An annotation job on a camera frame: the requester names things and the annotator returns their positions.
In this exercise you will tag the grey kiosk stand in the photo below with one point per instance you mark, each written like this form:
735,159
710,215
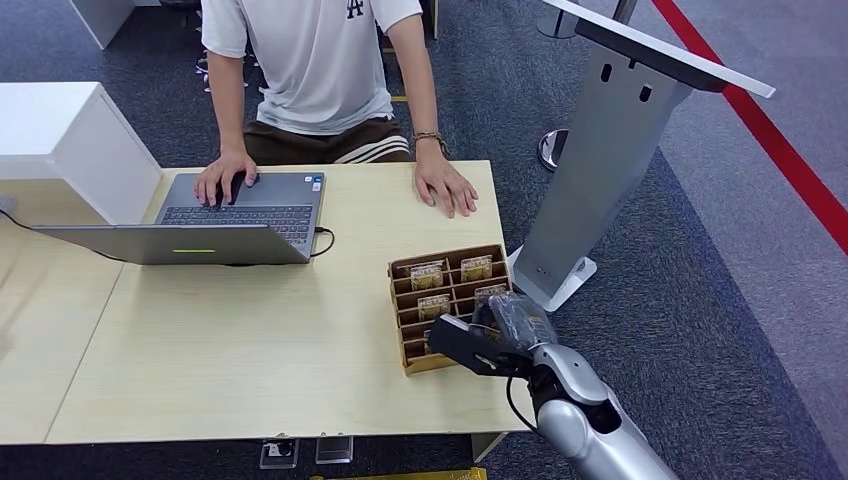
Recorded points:
596,166

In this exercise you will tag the person's right hand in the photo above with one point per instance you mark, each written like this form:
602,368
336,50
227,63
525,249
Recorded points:
222,175

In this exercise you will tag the metal floor socket lid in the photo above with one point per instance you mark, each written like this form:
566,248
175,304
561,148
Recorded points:
334,450

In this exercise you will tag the white counter block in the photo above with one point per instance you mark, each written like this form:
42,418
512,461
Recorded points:
106,16

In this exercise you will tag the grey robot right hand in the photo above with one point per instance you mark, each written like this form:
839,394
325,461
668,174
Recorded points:
523,324

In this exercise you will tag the person's left forearm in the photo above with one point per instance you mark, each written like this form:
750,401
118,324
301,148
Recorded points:
417,86

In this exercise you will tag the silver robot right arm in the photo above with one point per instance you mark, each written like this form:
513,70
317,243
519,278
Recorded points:
590,424

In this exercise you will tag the person's right forearm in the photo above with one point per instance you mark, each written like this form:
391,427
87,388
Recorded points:
228,109

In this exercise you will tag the white kiosk base plate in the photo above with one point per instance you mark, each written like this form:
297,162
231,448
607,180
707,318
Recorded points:
573,281

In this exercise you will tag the brown wooden card holder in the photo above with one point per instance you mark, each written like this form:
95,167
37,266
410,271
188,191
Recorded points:
414,318

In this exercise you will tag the person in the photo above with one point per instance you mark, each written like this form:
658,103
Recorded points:
318,66

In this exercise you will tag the person's left hand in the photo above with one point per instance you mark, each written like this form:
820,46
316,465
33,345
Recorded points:
445,185

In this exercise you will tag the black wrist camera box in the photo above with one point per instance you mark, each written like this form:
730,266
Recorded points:
464,344

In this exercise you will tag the white cabinet box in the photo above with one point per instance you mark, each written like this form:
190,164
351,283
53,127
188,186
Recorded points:
60,146

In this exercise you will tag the yellow floor strip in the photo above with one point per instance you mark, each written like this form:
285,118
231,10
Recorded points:
411,475

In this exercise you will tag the grey laptop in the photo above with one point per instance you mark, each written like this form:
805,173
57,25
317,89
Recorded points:
252,205

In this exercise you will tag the chrome stanchion base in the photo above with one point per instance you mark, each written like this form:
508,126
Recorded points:
551,149

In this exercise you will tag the floor socket with plug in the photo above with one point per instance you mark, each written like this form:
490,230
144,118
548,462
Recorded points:
279,454

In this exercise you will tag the red barrier belt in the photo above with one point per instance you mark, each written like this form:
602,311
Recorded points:
775,142

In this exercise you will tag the office chair wheel base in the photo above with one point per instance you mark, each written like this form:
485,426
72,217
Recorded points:
202,66

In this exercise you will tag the white desk leg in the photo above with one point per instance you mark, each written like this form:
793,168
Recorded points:
487,445

